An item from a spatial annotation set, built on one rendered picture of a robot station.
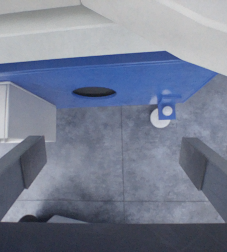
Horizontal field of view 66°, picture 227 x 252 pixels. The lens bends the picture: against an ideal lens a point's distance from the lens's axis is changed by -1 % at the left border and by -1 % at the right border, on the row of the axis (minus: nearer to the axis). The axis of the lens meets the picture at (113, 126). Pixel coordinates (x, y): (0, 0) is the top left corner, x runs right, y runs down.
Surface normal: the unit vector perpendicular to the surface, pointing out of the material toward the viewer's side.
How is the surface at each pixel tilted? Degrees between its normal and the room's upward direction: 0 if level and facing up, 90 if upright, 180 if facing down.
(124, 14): 90
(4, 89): 0
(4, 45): 90
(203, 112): 0
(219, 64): 90
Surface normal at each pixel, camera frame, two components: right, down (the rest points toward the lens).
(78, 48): 0.02, 0.99
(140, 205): -0.10, -0.11
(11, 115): 0.99, -0.04
